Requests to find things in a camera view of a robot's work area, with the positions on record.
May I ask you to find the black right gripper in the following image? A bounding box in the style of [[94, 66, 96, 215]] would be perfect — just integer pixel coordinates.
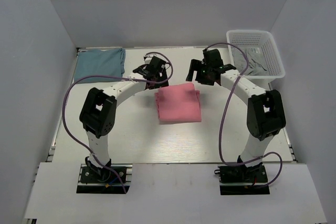
[[186, 59, 215, 86]]

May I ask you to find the pink t shirt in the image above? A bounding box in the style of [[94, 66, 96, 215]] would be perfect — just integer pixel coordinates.
[[154, 82, 202, 123]]

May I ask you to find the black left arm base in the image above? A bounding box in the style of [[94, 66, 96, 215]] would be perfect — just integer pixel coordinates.
[[76, 157, 132, 195]]

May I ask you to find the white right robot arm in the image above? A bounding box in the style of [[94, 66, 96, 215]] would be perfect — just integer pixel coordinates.
[[186, 49, 286, 182]]

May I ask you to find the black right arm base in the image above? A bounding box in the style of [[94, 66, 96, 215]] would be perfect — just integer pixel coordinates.
[[214, 157, 270, 196]]

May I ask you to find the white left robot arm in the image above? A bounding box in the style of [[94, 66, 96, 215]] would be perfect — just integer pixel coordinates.
[[79, 55, 169, 182]]

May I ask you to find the grey t shirt in basket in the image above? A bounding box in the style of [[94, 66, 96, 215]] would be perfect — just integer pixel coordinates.
[[232, 47, 269, 76]]

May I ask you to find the white plastic basket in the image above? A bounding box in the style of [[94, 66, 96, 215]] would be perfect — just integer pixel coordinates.
[[226, 29, 286, 84]]

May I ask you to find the teal folded t shirt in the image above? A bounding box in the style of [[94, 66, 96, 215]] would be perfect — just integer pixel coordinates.
[[74, 48, 125, 82]]

